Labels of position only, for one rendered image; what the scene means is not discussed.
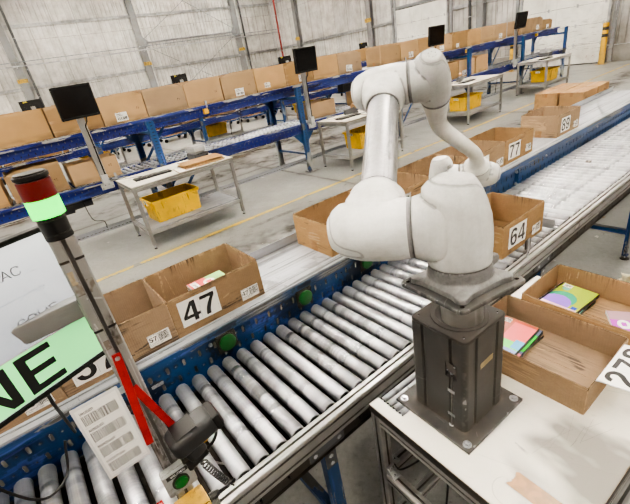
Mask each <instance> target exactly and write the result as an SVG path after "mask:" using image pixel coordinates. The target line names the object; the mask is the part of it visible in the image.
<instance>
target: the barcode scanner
mask: <svg viewBox="0 0 630 504"><path fill-rule="evenodd" d="M223 426H224V420H223V418H222V417H221V415H220V414H219V412H218V411H217V410H216V408H215V407H214V406H213V405H212V403H211V402H209V401H206V402H204V403H203V404H202V406H198V407H196V408H195V409H194V410H193V411H191V412H190V413H189V414H188V413H187V414H185V415H184V416H183V417H182V418H180V419H179V420H178V421H176V422H175V423H174V424H173V425H171V426H170V427H169V428H168V430H167V431H166V432H165V435H164V439H165V442H166V444H167V445H168V447H169V449H170V451H171V452H172V454H173V455H174V456H175V457H176V458H177V459H184V458H187V459H188V460H190V461H189V462H188V463H186V466H187V467H188V469H189V470H190V471H192V470H194V469H195V467H196V466H197V465H198V464H199V463H200V462H201V461H202V460H203V459H204V458H205V457H206V456H207V455H208V454H209V449H207V445H206V444H205V442H206V441H207V440H208V439H209V438H210V437H211V436H212V435H213V434H214V433H215V432H216V431H217V429H221V428H222V427H223Z"/></svg>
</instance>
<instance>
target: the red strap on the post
mask: <svg viewBox="0 0 630 504"><path fill-rule="evenodd" d="M111 356H112V359H113V362H114V364H115V367H116V369H117V372H118V374H119V377H120V379H121V382H122V385H123V387H124V390H125V392H126V395H127V397H128V400H129V402H130V405H131V408H132V410H133V413H134V415H135V418H136V420H137V423H138V425H139V428H140V430H141V433H142V436H143V438H144V441H145V443H146V446H148V445H150V444H151V443H153V442H154V440H153V438H152V435H151V432H150V430H149V427H148V424H147V422H146V419H145V416H144V414H143V411H142V408H141V406H140V403H139V401H138V398H139V399H140V400H141V401H142V402H143V403H144V404H145V405H146V406H147V407H148V408H149V409H150V410H151V411H152V412H153V413H154V414H155V415H156V416H157V417H158V418H159V419H160V420H162V421H163V422H164V423H165V424H166V425H167V426H168V427H170V426H171V425H173V424H174V423H175V421H174V420H173V419H172V418H171V417H170V416H169V415H168V414H167V413H166V412H165V411H163V410H162V409H161V408H160V407H159V406H158V405H157V404H156V403H155V402H154V401H153V400H152V399H151V398H150V397H149V396H148V395H147V394H146V393H145V392H144V391H143V390H142V389H141V388H140V387H139V386H138V385H137V384H136V385H134V386H133V385H132V382H131V379H130V377H129V374H128V371H127V369H126V366H125V364H124V361H123V358H122V356H121V353H120V352H118V353H116V354H114V355H111ZM137 397H138V398H137Z"/></svg>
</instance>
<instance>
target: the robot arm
mask: <svg viewBox="0 0 630 504"><path fill-rule="evenodd" d="M451 88H452V82H451V72H450V68H449V65H448V62H447V60H446V58H445V56H444V54H443V53H442V52H441V51H440V50H438V49H435V48H430V49H426V50H424V51H422V52H421V53H420V54H419V55H418V56H417V57H416V59H414V60H411V61H407V62H398V63H391V64H386V65H382V66H378V67H374V68H371V69H368V70H366V71H364V72H363V73H361V74H360V75H358V76H357V77H356V78H355V79H354V81H353V82H352V85H351V97H352V101H353V104H354V105H355V106H356V108H358V109H359V110H361V111H365V112H366V113H367V119H366V129H365V143H364V154H363V164H362V175H361V182H359V183H358V184H357V185H355V186H354V187H353V189H352V190H351V192H350V195H349V196H348V198H347V199H346V201H345V203H341V204H339V205H337V206H336V207H335V208H334V209H333V210H332V212H331V213H330V216H329V217H328V219H327V234H328V239H329V243H330V246H331V248H332V249H333V250H334V251H336V252H337V253H339V254H340V255H341V256H344V257H347V258H350V259H354V260H359V261H396V260H404V259H412V258H417V259H421V260H425V261H427V270H425V271H423V272H421V273H417V274H414V275H412V276H411V283H413V284H416V285H420V286H423V287H425V288H427V289H429V290H432V291H434V292H436V293H438V294H440V295H442V296H444V297H447V298H449V299H451V300H452V301H453V302H454V303H455V304H457V305H467V304H469V303H470V301H471V300H473V299H474V298H476V297H478V296H480V295H482V294H484V293H486V292H487V291H489V290H491V289H493V288H495V287H497V286H499V285H501V284H503V283H507V282H510V281H512V280H513V273H511V272H509V271H505V270H501V269H497V268H494V267H493V265H494V264H495V263H497V262H498V261H499V255H498V253H495V252H493V248H494V223H493V213H492V210H491V207H490V203H489V200H488V197H487V195H486V192H485V190H484V188H483V187H486V186H490V185H493V184H495V183H496V182H497V181H498V180H499V179H500V176H501V168H500V166H499V165H498V164H496V163H494V162H489V161H488V160H487V159H486V158H485V157H484V155H483V153H482V151H481V150H480V148H479V147H478V146H477V145H475V144H474V143H473V142H472V141H470V140H469V139H468V138H467V137H465V136H464V135H463V134H462V133H460V132H459V131H458V130H457V129H455V128H454V127H453V126H452V125H451V124H450V123H449V122H448V120H447V111H448V106H449V102H450V95H451ZM409 103H421V105H422V107H423V109H424V112H425V115H426V118H427V121H428V123H429V126H430V128H431V129H432V131H433V132H434V133H435V134H436V135H437V136H438V137H439V138H440V139H442V140H443V141H445V142H446V143H448V144H449V145H451V146H452V147H454V148H455V149H457V150H458V151H460V152H461V153H463V154H464V155H466V156H467V157H468V159H467V160H466V161H465V163H464V164H460V165H456V164H453V162H452V160H451V158H450V157H449V156H446V155H444V156H437V157H435V158H433V159H432V161H431V164H430V170H429V180H428V181H426V182H425V184H424V185H423V186H422V187H421V193H420V194H417V195H415V196H412V197H406V196H405V192H404V190H403V189H402V187H401V186H399V185H398V184H397V161H398V122H399V113H400V111H401V109H402V108H403V107H404V105H405V104H409Z"/></svg>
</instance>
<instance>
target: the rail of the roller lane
mask: <svg viewBox="0 0 630 504"><path fill-rule="evenodd" d="M628 188H630V172H629V173H627V174H626V175H625V176H624V177H622V178H621V179H620V180H619V181H617V182H616V183H615V184H613V185H612V186H611V187H610V188H608V189H607V190H606V191H605V192H603V193H602V194H601V195H599V196H598V197H597V198H596V199H594V200H593V201H592V202H591V203H589V204H588V205H587V206H585V207H584V208H583V209H582V210H580V211H579V212H578V213H577V214H575V215H574V216H573V217H572V218H570V219H569V220H568V221H566V222H565V223H564V224H563V225H561V226H560V227H559V228H558V229H556V230H555V231H554V232H552V233H551V234H550V235H549V236H547V237H546V238H545V239H544V240H542V241H541V242H540V243H539V244H537V245H536V246H535V247H533V248H532V249H531V250H530V251H529V256H528V257H527V258H526V255H527V253H526V254H525V255H523V256H522V257H521V258H519V259H518V260H517V261H516V262H514V263H513V264H512V265H511V266H509V267H508V268H507V269H505V271H509V272H511V273H513V274H516V275H519V276H522V277H524V276H525V275H526V274H528V273H529V272H530V271H531V270H532V269H534V268H535V267H536V266H537V265H538V264H540V263H541V262H542V261H543V260H544V259H545V258H547V257H548V256H549V255H550V254H551V253H553V252H554V251H555V250H556V249H557V248H558V247H560V246H561V245H562V244H563V243H564V242H566V241H567V240H568V239H569V238H570V237H572V236H573V235H574V234H575V233H576V232H577V231H579V230H580V229H581V228H582V227H583V226H585V225H586V224H587V223H588V222H589V221H591V220H592V219H593V218H594V217H595V216H596V215H598V214H599V213H600V212H601V211H602V210H604V209H605V208H606V207H607V206H608V205H610V204H611V203H612V202H613V201H614V200H615V199H617V198H618V197H619V196H620V195H621V194H623V193H624V192H625V191H626V190H627V189H628ZM414 369H415V363H414V348H413V343H411V344H410V345H409V346H408V347H406V348H405V349H404V350H403V351H401V352H400V353H399V354H398V355H396V356H395V357H394V358H392V359H391V360H390V361H389V362H387V363H386V364H385V365H384V366H382V367H381V368H380V369H378V370H377V371H376V372H375V373H373V374H372V375H371V376H370V377H368V378H367V379H366V380H364V381H363V382H362V383H361V384H359V385H358V386H357V387H356V388H354V389H353V390H352V391H351V392H349V393H348V394H347V395H345V396H344V397H343V398H342V399H340V400H339V401H338V402H337V403H335V404H334V405H333V406H331V407H330V408H329V409H328V410H326V411H325V412H324V413H323V414H321V415H320V416H319V417H318V418H316V419H315V420H314V421H312V422H311V423H310V424H309V425H307V426H306V427H305V428H304V429H302V430H301V431H300V432H298V433H297V434H296V435H295V436H293V437H292V438H291V439H290V440H288V441H287V442H286V443H284V444H283V445H282V446H281V447H279V448H278V449H277V450H276V451H274V452H273V453H272V454H271V455H269V456H268V457H267V458H265V459H264V460H263V461H262V462H260V463H259V464H258V465H257V466H255V467H254V468H253V469H251V470H250V471H249V472H248V473H246V474H245V475H244V476H243V477H241V478H240V479H239V480H237V481H236V482H235V483H234V484H235V486H233V485H231V486H230V487H229V488H227V489H226V490H225V491H224V492H222V493H221V494H220V495H219V496H218V497H219V499H220V501H221V504H255V503H256V502H257V501H258V500H259V499H261V498H262V497H263V496H264V495H265V494H267V493H268V492H269V491H270V490H271V489H273V488H274V487H275V486H276V485H277V484H278V483H280V482H281V481H282V480H283V479H284V478H286V477H287V476H288V475H289V474H290V473H292V472H293V471H294V470H295V469H296V468H297V467H299V466H300V465H301V464H302V463H303V462H305V461H306V460H307V459H308V458H309V457H310V456H312V455H313V454H314V453H315V452H316V451H318V450H319V449H320V448H321V447H322V446H324V445H325V444H326V443H327V442H328V441H329V440H331V439H332V438H333V437H334V436H335V435H337V434H338V433H339V432H340V431H341V430H343V429H344V428H345V427H346V426H347V425H348V424H350V423H351V422H352V421H353V420H354V419H356V418H357V417H358V416H359V415H360V414H362V413H363V412H364V411H365V410H366V409H367V408H369V405H370V403H371V402H373V401H374V400H375V399H377V398H378V397H379V398H381V397H382V396H383V395H384V394H385V393H386V392H388V391H389V390H390V389H391V388H392V387H394V386H395V385H396V384H397V383H398V382H399V381H401V380H402V379H403V378H404V377H405V376H407V375H408V374H409V373H410V372H411V371H413V370H414Z"/></svg>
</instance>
